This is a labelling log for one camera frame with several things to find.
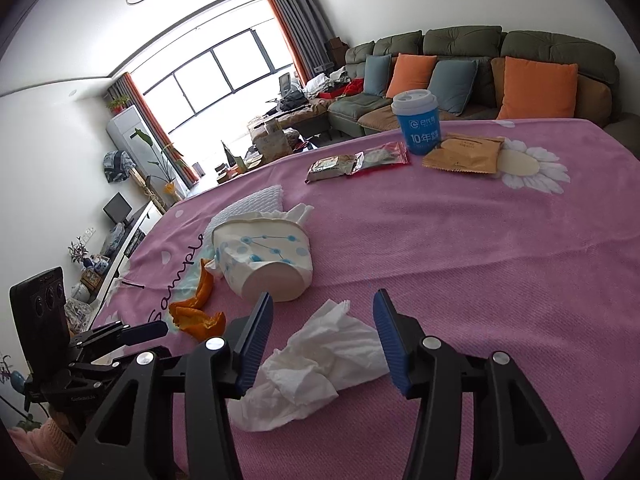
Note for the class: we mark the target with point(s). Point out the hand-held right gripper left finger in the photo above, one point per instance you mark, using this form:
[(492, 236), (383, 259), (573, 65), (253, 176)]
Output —
[(255, 350)]

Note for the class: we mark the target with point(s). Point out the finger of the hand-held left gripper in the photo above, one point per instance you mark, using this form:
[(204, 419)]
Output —
[(107, 362), (130, 332)]

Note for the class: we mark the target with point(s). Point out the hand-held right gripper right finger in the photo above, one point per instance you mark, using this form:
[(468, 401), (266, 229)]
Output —
[(395, 350)]

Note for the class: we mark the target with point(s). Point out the orange peel piece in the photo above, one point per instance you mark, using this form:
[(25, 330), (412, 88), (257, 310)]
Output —
[(206, 282), (202, 324), (186, 306)]

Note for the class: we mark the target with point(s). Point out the crushed paper bowl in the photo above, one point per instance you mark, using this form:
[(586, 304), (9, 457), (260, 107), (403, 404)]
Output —
[(270, 265)]

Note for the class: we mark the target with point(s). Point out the white foam net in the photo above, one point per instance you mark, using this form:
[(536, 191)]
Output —
[(250, 205)]

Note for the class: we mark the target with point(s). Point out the person's left forearm pink sleeve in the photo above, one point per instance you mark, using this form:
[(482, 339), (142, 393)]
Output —
[(35, 437)]

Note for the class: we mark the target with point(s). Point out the glass sailboat ornament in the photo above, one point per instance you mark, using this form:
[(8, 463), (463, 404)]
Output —
[(77, 315)]

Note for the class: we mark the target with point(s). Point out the white ceramic jar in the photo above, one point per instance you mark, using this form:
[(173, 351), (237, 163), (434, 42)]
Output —
[(80, 292)]

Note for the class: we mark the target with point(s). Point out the plant in round blue pot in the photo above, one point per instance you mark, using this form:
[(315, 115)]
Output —
[(17, 377)]

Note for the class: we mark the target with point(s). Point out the blue white porcelain pot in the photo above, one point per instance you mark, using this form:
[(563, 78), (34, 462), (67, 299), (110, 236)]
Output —
[(100, 263)]

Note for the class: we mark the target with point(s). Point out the plant in blue vase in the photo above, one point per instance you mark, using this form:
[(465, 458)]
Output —
[(80, 255)]

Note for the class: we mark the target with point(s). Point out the orange peel pieces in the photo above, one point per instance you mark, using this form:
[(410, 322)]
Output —
[(190, 272)]

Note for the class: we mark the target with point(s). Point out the black plant stand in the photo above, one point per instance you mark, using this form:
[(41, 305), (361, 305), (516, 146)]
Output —
[(10, 405)]

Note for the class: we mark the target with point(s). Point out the white black tv cabinet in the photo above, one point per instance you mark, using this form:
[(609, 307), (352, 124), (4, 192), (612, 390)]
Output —
[(132, 240)]

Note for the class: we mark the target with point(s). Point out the clear plastic bag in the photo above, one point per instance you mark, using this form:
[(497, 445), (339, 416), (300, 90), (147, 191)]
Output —
[(114, 239)]

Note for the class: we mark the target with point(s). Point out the pink floral blanket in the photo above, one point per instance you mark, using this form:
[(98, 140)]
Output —
[(450, 240)]

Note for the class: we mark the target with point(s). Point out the black monitor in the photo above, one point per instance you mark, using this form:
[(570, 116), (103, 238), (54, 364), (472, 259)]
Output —
[(116, 207)]

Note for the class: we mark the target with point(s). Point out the fan with printed cover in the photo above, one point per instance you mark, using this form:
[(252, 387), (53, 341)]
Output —
[(117, 165)]

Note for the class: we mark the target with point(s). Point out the tall leafy plant yellow pot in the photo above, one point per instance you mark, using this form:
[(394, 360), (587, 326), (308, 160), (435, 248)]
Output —
[(160, 160)]

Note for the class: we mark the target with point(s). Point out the green box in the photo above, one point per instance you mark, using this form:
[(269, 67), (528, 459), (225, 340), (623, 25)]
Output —
[(241, 162)]

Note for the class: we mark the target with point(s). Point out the silver snack bar wrapper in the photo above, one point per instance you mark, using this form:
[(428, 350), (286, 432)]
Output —
[(330, 169)]

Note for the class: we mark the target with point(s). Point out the red-edged clear snack packet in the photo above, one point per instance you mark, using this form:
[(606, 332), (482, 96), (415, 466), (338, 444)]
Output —
[(382, 157)]

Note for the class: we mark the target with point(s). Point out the white standing air conditioner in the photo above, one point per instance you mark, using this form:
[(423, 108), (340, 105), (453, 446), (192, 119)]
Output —
[(127, 135)]

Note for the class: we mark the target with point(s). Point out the brown paper packet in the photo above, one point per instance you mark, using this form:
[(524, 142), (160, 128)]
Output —
[(465, 155)]

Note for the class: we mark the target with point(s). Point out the brown paper bag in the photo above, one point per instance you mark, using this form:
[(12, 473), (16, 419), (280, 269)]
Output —
[(274, 142)]

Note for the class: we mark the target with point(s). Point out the orange grey curtain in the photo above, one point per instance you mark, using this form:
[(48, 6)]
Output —
[(150, 125), (300, 25)]

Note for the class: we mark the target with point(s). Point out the blue cup with white lid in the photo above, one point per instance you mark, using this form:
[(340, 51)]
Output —
[(417, 125)]

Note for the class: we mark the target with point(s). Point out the small potted green plant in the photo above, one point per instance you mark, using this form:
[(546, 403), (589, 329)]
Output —
[(119, 104)]

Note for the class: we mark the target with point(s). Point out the black clothes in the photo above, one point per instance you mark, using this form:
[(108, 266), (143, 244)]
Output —
[(291, 100)]

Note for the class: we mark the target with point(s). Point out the large window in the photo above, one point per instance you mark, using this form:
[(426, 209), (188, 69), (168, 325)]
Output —
[(220, 85)]

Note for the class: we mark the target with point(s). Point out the red cloth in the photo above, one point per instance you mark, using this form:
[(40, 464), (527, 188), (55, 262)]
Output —
[(354, 86)]

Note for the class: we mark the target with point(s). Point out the grey office chair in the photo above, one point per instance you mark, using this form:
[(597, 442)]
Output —
[(287, 85)]

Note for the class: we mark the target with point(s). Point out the large blue cushion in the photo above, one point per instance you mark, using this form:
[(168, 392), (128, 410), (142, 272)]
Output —
[(452, 87)]

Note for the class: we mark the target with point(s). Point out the small orange cushion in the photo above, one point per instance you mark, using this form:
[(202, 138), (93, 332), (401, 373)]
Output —
[(410, 75)]

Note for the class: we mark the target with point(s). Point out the small blue cushion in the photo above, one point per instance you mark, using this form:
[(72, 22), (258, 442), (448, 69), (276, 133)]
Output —
[(377, 75)]

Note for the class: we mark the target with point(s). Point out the pile of light clothes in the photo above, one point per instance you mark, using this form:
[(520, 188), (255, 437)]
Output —
[(325, 80)]

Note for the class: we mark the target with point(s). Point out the large orange cushion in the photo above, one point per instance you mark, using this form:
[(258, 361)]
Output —
[(537, 87)]

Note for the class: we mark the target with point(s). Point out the brown cardboard boxes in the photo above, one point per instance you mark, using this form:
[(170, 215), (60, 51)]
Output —
[(339, 52)]

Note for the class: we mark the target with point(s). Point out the green sofa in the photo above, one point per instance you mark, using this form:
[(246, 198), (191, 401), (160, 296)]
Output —
[(460, 40)]

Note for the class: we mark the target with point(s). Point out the wooden picture frame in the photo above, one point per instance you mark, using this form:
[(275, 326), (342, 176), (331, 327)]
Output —
[(90, 279)]

